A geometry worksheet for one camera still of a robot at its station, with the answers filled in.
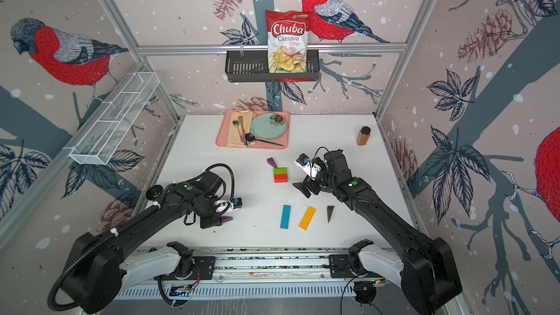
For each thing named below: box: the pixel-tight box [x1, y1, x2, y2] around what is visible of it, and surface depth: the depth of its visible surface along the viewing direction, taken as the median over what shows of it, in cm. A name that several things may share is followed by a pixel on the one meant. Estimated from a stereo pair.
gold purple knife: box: [237, 115, 249, 147], surface depth 116 cm
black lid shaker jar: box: [145, 184, 164, 201], surface depth 81 cm
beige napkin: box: [226, 110, 257, 147], surface depth 117 cm
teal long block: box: [280, 204, 291, 230], surface depth 87 cm
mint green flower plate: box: [250, 112, 287, 140], surface depth 118 cm
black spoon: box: [245, 132, 284, 147], surface depth 113 cm
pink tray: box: [215, 109, 291, 150], surface depth 116 cm
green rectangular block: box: [273, 167, 289, 175], surface depth 100 cm
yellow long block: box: [298, 206, 317, 232], surface depth 87 cm
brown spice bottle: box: [356, 125, 372, 146], surface depth 106 cm
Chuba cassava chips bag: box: [265, 10, 313, 74], surface depth 87 cm
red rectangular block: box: [274, 173, 289, 184], surface depth 97 cm
